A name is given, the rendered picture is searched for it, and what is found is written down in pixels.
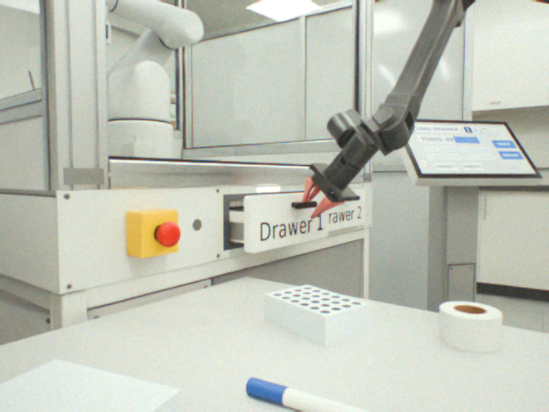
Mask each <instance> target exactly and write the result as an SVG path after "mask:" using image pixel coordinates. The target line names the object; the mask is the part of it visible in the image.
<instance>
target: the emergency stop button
mask: <svg viewBox="0 0 549 412"><path fill-rule="evenodd" d="M180 237H181V229H180V227H179V226H178V225H177V224H176V223H175V222H164V223H163V224H162V225H161V226H160V227H159V228H158V231H157V239H158V242H159V243H160V244H161V245H162V246H163V247H166V248H171V247H174V246H176V244H177V243H178V241H179V239H180Z"/></svg>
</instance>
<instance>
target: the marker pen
mask: <svg viewBox="0 0 549 412"><path fill-rule="evenodd" d="M245 388H246V393H247V394H248V395H251V396H254V397H257V398H260V399H262V400H266V401H270V402H273V403H276V404H280V405H286V406H289V407H292V408H295V410H300V411H303V412H369V411H366V410H361V409H360V408H358V407H354V406H351V405H346V404H342V403H339V402H336V401H330V400H328V399H324V398H322V397H319V396H313V394H310V393H307V392H301V391H298V390H295V389H292V388H289V387H286V386H283V385H280V384H276V383H271V382H268V380H265V379H261V378H256V377H250V378H249V379H248V381H247V383H246V387H245Z"/></svg>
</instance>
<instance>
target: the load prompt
mask: <svg viewBox="0 0 549 412"><path fill-rule="evenodd" d="M414 131H415V133H443V134H480V135H483V133H482V132H481V130H480V129H479V127H478V125H452V124H420V123H415V128H414Z"/></svg>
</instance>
